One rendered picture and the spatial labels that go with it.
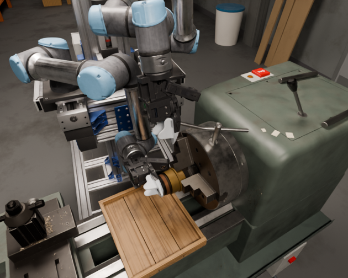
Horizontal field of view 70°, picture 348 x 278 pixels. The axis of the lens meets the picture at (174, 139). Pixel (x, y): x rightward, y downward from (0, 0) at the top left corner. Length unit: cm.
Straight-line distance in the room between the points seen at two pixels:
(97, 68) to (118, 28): 21
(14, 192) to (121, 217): 167
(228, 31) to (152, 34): 448
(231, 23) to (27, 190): 407
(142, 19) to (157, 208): 75
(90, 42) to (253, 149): 100
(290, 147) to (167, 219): 54
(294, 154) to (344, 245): 155
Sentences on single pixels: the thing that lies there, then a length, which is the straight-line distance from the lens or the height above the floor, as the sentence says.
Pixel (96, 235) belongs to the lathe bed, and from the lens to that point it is 109.
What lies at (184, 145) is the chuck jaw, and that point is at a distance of 90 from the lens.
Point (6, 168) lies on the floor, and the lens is 290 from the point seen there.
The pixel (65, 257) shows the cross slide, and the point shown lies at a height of 97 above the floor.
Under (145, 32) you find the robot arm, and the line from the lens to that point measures 59.
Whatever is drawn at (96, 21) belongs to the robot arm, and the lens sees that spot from 73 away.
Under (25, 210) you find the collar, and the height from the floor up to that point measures 115.
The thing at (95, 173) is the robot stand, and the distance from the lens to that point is 219.
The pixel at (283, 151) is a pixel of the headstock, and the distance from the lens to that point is 85.
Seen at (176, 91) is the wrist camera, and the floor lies 146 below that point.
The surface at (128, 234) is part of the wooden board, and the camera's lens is 104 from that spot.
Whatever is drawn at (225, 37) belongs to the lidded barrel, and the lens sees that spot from 508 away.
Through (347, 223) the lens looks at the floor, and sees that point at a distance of 248.
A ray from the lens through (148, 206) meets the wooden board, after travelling 109.
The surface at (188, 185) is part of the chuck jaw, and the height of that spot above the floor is 110.
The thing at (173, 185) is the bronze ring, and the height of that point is 110.
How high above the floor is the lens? 179
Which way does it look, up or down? 41 degrees down
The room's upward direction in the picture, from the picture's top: straight up
